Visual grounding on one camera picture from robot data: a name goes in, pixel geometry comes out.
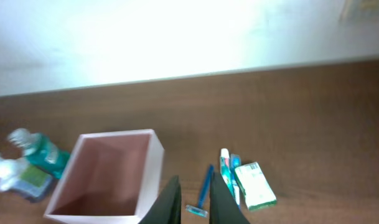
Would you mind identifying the blue white toothbrush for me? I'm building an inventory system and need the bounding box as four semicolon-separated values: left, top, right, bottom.
230;154;241;208

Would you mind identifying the clear foam pump bottle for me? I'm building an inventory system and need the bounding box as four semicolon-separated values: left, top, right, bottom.
0;155;54;203

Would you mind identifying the white square cardboard box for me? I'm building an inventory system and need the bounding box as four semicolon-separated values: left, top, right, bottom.
44;129;164;223

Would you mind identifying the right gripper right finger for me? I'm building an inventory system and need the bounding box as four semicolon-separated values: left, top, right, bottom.
209;172;250;224

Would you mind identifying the white teal toothpaste tube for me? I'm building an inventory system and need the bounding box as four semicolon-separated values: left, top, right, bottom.
220;148;235;197

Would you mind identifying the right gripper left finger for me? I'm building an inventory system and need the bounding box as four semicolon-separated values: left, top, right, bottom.
139;175;182;224

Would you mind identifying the green white soap box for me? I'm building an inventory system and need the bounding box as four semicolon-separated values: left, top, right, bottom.
234;162;277;211

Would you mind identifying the teal mouthwash bottle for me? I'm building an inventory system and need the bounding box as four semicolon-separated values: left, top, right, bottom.
7;128;70;179

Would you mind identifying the blue disposable razor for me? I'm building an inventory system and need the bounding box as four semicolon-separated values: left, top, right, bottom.
185;165;214;218

